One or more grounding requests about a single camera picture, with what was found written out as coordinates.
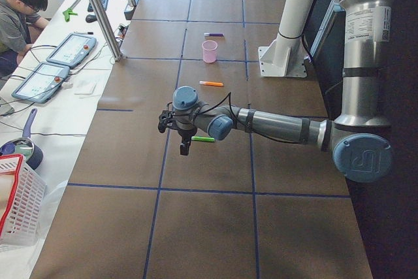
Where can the pink mesh pen holder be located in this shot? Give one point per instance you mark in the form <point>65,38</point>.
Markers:
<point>209,51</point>

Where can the purple highlighter pen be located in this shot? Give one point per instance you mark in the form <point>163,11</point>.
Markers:
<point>213,34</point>

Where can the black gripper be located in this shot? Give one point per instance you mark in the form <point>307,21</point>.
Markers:
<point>185,134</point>

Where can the black computer mouse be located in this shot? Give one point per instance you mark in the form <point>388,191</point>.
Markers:
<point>90,18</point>

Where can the green highlighter pen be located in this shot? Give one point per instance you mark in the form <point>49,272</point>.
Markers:
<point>203,139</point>

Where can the orange highlighter pen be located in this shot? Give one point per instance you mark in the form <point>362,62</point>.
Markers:
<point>209,83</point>

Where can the near teach pendant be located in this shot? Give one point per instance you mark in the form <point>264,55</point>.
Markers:
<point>42,83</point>

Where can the teach pendant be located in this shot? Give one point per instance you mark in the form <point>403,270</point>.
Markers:
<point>42,83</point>
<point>72,50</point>

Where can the black marker pen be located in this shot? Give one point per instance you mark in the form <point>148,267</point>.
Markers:
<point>85,33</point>

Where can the white folded cloth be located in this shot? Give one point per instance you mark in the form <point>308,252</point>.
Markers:
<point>85,88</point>

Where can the far teach pendant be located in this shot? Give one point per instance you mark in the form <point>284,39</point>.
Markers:
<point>72,50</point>

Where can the white camera pole with base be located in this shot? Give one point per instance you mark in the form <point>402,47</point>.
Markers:
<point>284,57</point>

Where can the blue saucepan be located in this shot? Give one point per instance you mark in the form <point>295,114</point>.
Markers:
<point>24,145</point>

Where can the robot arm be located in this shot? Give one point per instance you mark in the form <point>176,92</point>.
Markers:
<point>355,138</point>

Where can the white red plastic basket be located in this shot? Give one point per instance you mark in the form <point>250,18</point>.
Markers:
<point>22,191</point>

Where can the aluminium frame post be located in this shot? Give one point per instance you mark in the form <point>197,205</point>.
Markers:
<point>106,29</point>

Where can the green handled grabber tool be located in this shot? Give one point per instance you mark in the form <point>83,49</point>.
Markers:
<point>69,11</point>

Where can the seated person grey shirt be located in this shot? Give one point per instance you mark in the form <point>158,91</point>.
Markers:
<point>21,24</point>

